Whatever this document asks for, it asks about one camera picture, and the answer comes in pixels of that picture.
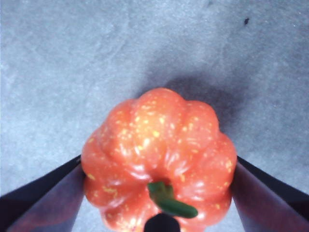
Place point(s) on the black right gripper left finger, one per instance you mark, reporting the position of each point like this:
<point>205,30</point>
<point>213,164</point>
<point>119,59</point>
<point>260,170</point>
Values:
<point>41,207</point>

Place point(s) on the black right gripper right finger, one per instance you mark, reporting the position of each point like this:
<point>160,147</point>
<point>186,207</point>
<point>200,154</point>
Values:
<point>270,205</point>

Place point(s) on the orange pumpkin with green stem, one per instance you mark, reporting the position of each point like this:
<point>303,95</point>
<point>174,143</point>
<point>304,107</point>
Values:
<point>157,145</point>

